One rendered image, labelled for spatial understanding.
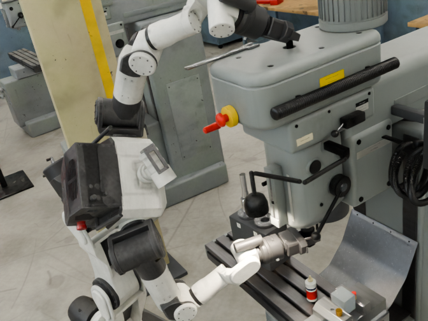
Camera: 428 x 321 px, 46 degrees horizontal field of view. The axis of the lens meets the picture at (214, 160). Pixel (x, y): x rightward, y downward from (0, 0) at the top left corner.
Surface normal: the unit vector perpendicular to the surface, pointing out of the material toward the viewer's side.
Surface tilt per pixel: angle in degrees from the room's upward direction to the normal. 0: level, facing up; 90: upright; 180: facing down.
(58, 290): 0
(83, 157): 59
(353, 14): 90
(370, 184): 90
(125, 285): 80
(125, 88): 110
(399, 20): 90
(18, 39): 90
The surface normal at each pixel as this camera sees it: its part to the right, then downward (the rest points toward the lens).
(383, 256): -0.81, -0.07
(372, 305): -0.17, -0.88
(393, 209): -0.83, 0.37
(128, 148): 0.55, -0.33
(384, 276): -0.70, -0.35
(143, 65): -0.16, 0.75
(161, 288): 0.34, 0.48
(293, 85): 0.53, 0.31
